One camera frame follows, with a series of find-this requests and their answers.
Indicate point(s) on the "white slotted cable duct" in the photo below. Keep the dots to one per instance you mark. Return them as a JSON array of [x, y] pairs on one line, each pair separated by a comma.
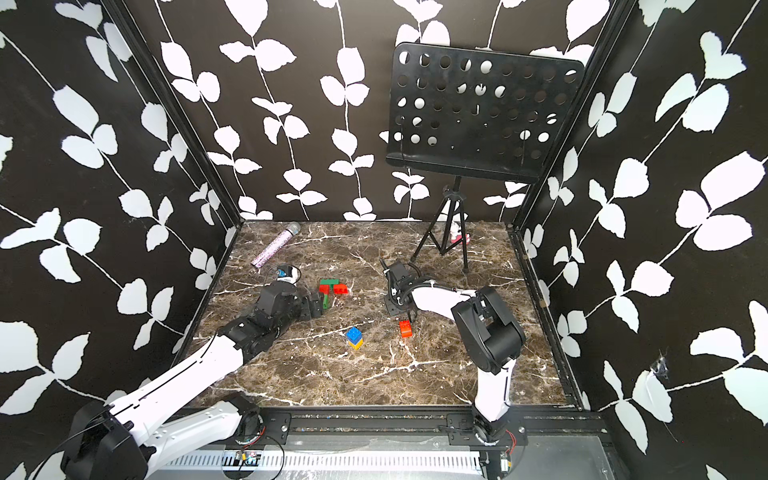
[[461, 462]]

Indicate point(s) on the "pink object behind stand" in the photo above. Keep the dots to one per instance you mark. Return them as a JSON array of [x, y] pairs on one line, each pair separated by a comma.
[[459, 238]]

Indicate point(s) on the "blue square lego brick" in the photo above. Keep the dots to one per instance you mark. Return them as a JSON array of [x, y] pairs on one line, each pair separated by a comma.
[[354, 335]]

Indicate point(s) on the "black perforated music stand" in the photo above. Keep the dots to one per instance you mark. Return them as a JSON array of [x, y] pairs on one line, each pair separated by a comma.
[[476, 114]]

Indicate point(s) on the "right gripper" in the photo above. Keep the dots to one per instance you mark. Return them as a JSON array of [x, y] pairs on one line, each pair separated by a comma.
[[396, 294]]

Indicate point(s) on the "purple glitter microphone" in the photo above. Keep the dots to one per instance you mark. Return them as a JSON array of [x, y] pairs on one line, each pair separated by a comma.
[[287, 234]]

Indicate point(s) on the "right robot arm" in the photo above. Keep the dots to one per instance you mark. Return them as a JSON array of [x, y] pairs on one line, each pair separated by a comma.
[[492, 336]]

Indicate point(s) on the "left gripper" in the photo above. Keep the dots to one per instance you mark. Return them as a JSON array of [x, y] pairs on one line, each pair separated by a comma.
[[307, 311]]

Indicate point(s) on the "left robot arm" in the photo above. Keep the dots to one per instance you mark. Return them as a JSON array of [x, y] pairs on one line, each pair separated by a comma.
[[136, 434]]

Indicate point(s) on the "black mounting rail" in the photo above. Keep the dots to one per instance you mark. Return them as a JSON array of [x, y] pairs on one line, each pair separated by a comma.
[[461, 424]]

